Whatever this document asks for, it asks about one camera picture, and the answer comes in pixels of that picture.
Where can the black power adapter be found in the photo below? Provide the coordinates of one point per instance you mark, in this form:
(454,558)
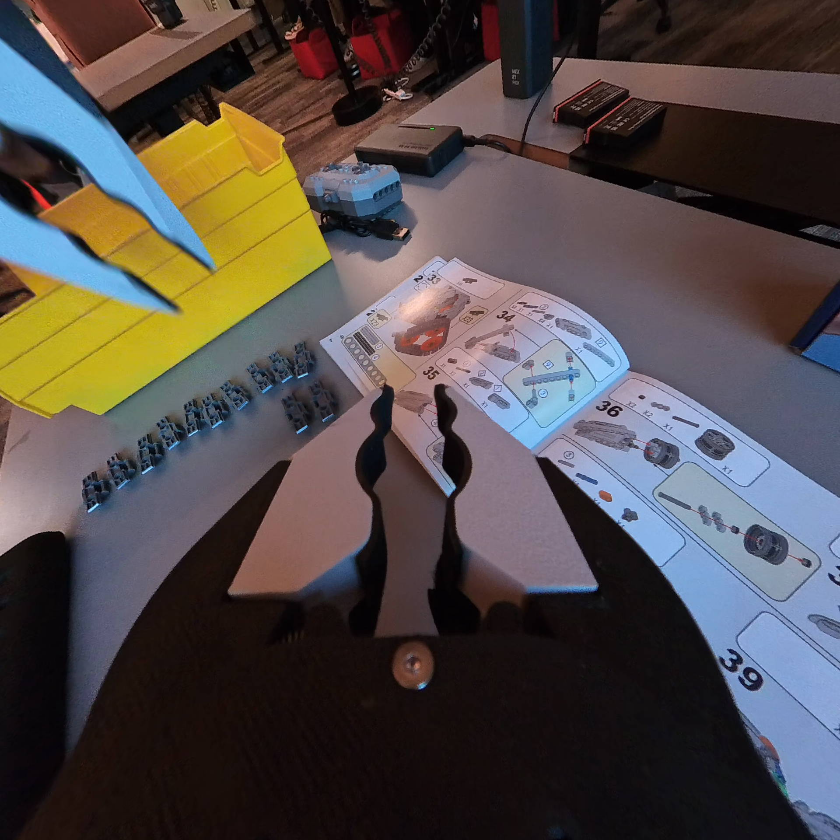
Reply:
(407,148)

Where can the red bag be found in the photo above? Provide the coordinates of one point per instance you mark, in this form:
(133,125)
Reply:
(380,46)
(315,56)

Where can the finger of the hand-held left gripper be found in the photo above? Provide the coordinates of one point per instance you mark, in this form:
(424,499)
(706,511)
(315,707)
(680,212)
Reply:
(65,262)
(98,151)

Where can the black round-base stand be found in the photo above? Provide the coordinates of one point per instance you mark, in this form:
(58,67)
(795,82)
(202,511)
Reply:
(358,108)

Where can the brown box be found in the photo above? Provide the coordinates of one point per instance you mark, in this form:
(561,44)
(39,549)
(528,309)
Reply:
(92,26)

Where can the black battery pack red stripe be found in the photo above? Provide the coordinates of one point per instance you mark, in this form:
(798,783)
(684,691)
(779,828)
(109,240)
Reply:
(627,121)
(590,98)

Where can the yellow storage bin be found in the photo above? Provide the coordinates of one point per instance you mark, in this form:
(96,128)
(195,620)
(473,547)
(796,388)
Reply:
(164,341)

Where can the dark upright device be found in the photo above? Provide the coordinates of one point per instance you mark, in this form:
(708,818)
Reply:
(525,46)

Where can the grey toy battery hub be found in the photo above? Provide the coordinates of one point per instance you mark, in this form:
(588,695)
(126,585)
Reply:
(354,184)

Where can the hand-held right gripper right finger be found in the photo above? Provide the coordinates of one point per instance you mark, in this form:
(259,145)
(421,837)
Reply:
(518,525)

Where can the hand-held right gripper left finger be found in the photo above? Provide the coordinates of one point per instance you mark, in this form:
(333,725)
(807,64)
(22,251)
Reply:
(308,525)

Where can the open instruction booklet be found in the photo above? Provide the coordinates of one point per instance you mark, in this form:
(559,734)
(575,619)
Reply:
(656,472)

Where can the black table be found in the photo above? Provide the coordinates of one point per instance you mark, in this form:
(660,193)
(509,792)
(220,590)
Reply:
(722,164)

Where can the blue toy kit box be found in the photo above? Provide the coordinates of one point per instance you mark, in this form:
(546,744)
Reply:
(820,334)

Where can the light grey table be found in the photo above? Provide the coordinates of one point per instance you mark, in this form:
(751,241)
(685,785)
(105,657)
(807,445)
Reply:
(722,85)
(170,56)

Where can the row of grey connector bricks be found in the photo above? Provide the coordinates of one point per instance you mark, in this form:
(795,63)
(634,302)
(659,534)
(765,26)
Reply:
(298,412)

